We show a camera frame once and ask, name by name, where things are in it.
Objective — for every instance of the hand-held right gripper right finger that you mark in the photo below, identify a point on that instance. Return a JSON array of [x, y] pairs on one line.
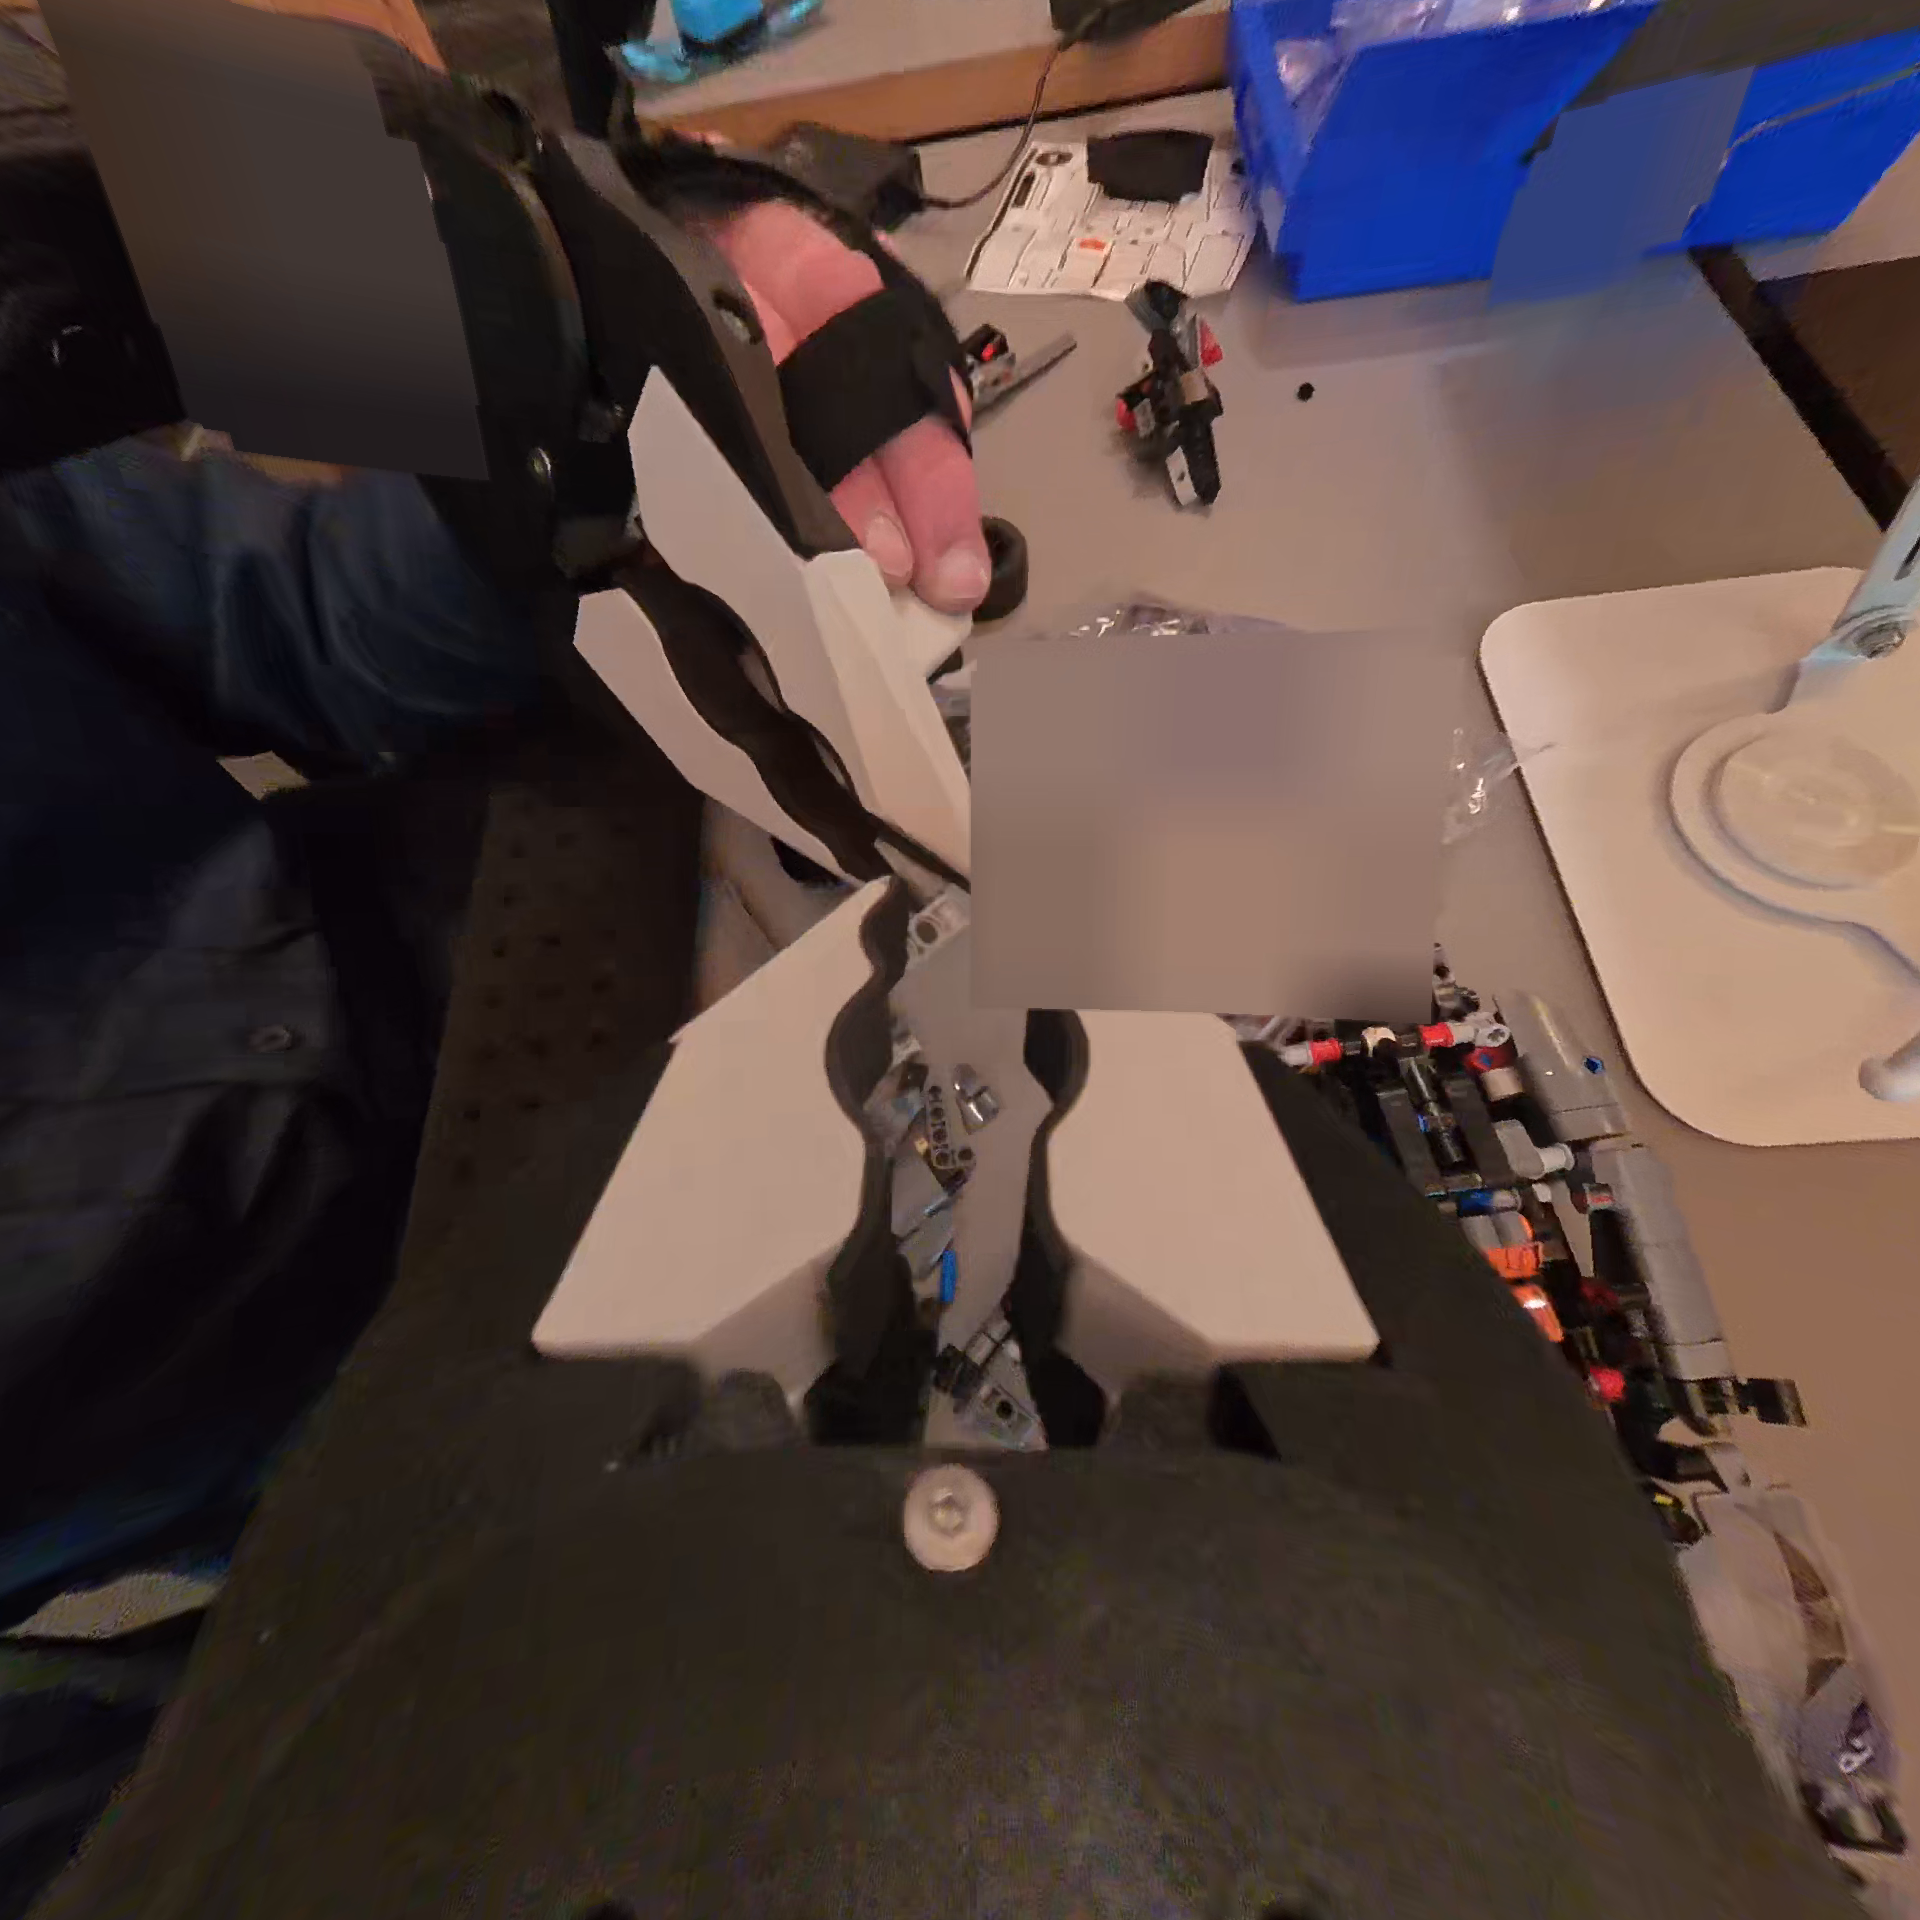
[[1201, 1201]]

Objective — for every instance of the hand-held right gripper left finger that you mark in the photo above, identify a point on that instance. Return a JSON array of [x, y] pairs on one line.
[[721, 1201]]

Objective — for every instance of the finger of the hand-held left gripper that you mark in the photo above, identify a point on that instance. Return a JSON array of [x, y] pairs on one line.
[[661, 675], [749, 556]]

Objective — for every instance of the blue lego pin grey connector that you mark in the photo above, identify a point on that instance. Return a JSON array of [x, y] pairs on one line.
[[938, 1259]]

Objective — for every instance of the lego car chassis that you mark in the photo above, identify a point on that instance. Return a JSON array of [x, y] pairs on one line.
[[1500, 1170]]

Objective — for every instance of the grey lego beam black pin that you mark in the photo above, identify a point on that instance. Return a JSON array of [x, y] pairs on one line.
[[938, 915]]

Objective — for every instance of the small black lego assembly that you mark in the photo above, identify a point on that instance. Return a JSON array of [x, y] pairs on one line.
[[1178, 404]]

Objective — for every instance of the plastic bag of lego parts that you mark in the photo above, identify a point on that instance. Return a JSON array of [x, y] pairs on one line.
[[1484, 779]]

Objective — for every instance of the lego sticker sheet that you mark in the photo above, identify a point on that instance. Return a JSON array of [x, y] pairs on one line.
[[1108, 224]]

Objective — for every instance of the person's left hand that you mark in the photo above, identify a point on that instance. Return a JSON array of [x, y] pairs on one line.
[[930, 509]]

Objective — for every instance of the small blue pad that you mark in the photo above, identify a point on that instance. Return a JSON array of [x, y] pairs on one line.
[[704, 36]]

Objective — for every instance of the black power adapter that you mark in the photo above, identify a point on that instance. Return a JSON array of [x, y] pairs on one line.
[[1117, 14]]

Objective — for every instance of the white book stand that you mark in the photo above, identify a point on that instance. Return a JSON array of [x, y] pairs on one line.
[[1651, 930]]

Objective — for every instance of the person's dark blue jacket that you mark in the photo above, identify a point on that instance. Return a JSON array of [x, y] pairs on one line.
[[180, 901]]

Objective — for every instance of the blue plastic bin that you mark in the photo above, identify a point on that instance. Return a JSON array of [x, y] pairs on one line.
[[1381, 148]]

